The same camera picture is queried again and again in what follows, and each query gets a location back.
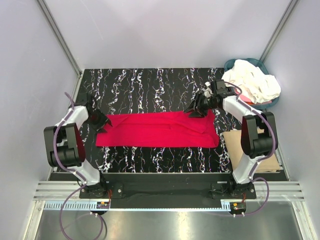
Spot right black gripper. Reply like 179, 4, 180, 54
183, 92, 218, 119

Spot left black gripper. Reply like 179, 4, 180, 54
85, 108, 111, 134

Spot purple cable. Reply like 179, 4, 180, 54
53, 92, 108, 240
222, 80, 278, 217

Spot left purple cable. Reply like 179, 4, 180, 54
53, 92, 108, 240

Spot pink t shirt in basket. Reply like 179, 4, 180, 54
239, 94, 272, 105

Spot connector board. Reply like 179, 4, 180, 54
230, 202, 247, 215
96, 200, 111, 209

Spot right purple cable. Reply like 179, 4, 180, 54
222, 80, 278, 217

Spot left frame post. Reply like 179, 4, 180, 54
36, 0, 82, 78

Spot aluminium front rail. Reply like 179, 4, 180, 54
33, 181, 305, 202

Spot right connector board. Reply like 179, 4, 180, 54
230, 202, 247, 215

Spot red t shirt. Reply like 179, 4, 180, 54
96, 111, 220, 148

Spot right frame post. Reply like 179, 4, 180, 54
259, 0, 300, 63

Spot frame post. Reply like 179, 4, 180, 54
36, 0, 82, 78
259, 0, 300, 63

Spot left connector board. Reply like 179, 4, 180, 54
96, 200, 111, 209

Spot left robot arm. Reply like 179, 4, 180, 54
43, 92, 112, 198

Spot folded beige t shirt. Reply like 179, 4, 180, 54
222, 130, 281, 173

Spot white t shirt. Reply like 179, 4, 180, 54
222, 59, 281, 104

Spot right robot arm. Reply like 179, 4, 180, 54
183, 79, 278, 199

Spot teal laundry basket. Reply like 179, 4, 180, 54
224, 58, 280, 110

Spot slotted cable duct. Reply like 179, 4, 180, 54
43, 199, 235, 211

